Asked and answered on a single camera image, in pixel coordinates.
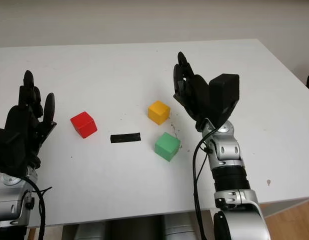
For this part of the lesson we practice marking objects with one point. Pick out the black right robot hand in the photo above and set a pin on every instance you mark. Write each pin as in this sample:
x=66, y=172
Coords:
x=194, y=95

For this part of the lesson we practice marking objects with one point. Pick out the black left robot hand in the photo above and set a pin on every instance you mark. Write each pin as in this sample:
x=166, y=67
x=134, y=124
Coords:
x=24, y=120

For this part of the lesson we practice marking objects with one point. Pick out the yellow cube block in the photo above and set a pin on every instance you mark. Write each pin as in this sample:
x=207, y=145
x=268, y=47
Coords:
x=158, y=112

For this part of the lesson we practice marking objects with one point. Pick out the green cube block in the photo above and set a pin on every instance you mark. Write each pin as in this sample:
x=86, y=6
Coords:
x=167, y=147

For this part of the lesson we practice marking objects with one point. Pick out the red cube block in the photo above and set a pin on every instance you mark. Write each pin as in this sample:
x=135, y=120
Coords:
x=84, y=125

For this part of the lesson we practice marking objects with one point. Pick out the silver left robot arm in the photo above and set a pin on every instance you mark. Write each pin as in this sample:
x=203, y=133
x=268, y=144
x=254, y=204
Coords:
x=7, y=200

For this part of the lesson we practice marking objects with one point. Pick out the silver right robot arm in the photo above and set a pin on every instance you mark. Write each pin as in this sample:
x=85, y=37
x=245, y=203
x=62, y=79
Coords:
x=229, y=150

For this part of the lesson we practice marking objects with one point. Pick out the black tape strip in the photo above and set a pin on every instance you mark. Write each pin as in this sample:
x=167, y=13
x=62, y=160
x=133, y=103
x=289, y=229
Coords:
x=125, y=138

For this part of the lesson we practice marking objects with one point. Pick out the grey robot thigh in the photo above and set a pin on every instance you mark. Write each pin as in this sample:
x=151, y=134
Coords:
x=89, y=231
x=179, y=227

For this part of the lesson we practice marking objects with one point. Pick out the dark grey robot waist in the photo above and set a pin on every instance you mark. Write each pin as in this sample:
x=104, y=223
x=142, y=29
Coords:
x=134, y=228

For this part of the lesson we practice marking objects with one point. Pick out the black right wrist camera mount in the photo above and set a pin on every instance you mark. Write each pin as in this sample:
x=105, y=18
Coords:
x=224, y=92

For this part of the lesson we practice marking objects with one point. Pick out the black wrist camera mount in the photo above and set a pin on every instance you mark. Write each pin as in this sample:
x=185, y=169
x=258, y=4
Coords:
x=224, y=92
x=9, y=150

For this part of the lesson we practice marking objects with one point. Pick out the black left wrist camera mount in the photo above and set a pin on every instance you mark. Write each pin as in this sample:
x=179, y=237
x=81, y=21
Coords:
x=9, y=150

